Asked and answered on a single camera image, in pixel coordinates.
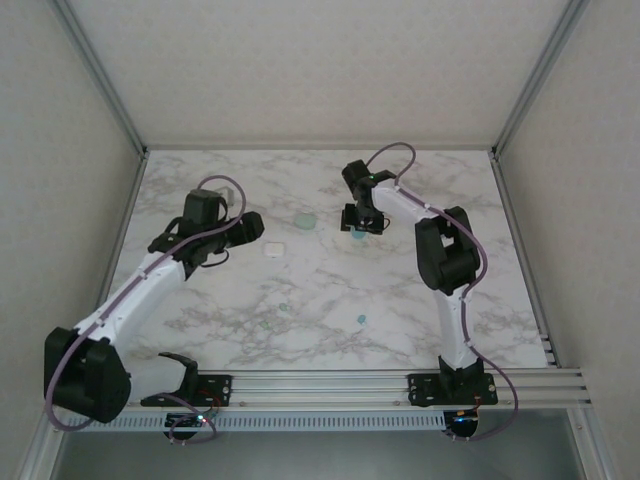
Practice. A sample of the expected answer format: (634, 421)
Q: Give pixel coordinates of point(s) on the aluminium frame crossbar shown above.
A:
(320, 147)

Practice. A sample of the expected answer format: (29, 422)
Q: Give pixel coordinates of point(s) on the white earbud charging case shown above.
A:
(273, 250)

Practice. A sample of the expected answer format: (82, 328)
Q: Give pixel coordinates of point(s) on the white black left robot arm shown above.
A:
(140, 290)

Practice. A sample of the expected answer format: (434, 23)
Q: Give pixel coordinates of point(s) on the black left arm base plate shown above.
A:
(217, 395)

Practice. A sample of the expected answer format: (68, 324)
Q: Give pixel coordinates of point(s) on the blue earbud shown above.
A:
(361, 318)

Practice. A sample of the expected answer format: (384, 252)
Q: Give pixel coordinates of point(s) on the aluminium mounting rail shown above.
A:
(320, 390)

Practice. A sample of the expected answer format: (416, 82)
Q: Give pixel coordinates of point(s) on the green earbud charging case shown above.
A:
(304, 221)

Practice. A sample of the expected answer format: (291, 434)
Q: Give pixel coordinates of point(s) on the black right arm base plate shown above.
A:
(425, 392)

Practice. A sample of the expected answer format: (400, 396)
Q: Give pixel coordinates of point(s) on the aluminium frame post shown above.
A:
(536, 80)
(592, 445)
(40, 450)
(102, 80)

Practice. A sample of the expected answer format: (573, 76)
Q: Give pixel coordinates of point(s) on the blue earbud charging case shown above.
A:
(357, 235)

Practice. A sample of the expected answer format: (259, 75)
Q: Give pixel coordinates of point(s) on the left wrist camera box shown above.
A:
(226, 192)

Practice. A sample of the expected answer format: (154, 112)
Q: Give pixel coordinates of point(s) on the aluminium lower frame post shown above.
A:
(40, 450)
(592, 445)

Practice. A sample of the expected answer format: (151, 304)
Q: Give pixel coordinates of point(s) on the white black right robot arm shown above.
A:
(450, 250)

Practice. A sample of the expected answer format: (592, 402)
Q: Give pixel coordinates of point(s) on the aluminium table side rail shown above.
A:
(131, 195)
(506, 190)

